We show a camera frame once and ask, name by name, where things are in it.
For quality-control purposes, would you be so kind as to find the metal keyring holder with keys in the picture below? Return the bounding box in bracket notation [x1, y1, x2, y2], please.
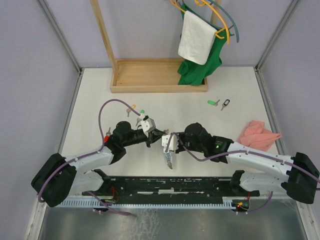
[162, 128, 175, 170]

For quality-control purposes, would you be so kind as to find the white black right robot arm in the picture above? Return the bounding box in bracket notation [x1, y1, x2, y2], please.
[175, 122, 320, 205]

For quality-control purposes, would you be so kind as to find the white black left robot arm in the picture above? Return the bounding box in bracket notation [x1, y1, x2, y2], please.
[31, 121, 166, 207]

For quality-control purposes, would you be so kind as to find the key with light green tag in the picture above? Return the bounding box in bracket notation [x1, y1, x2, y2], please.
[136, 109, 145, 126]

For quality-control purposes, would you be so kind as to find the key with yellow tag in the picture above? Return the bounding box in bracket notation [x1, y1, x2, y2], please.
[126, 104, 136, 117]

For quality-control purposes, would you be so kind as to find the key with black tag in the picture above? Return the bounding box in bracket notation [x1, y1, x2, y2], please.
[221, 99, 230, 111]

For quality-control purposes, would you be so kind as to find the wooden clothes rack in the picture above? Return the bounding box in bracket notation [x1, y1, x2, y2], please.
[90, 0, 209, 93]

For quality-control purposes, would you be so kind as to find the green shirt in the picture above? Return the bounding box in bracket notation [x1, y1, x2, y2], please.
[177, 3, 232, 86]

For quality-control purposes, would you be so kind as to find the pink cloth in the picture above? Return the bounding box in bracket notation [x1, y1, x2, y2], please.
[237, 120, 282, 152]

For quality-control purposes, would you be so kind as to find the white towel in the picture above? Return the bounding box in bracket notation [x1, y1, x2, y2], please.
[178, 10, 217, 65]

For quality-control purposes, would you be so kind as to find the grey clothes hanger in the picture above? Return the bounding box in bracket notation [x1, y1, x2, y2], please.
[191, 0, 240, 43]

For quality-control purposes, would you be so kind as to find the yellow clothes hanger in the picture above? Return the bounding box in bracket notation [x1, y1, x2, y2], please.
[170, 0, 230, 44]

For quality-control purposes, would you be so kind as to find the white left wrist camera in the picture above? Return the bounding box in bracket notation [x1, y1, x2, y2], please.
[140, 115, 156, 133]

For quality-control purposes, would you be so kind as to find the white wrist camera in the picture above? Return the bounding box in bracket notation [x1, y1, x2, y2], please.
[161, 134, 179, 153]
[140, 115, 156, 133]

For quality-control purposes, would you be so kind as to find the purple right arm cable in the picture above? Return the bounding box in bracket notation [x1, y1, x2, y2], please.
[163, 132, 320, 181]

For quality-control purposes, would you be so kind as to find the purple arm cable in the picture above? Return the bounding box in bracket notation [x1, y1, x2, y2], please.
[37, 99, 146, 203]
[163, 132, 320, 181]

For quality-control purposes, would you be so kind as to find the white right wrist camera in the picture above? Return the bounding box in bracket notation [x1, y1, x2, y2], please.
[161, 134, 179, 153]

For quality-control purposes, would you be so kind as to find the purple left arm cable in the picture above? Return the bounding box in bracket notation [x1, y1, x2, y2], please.
[37, 99, 146, 203]

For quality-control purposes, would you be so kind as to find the white cable duct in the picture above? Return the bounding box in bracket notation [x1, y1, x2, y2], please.
[53, 197, 238, 209]

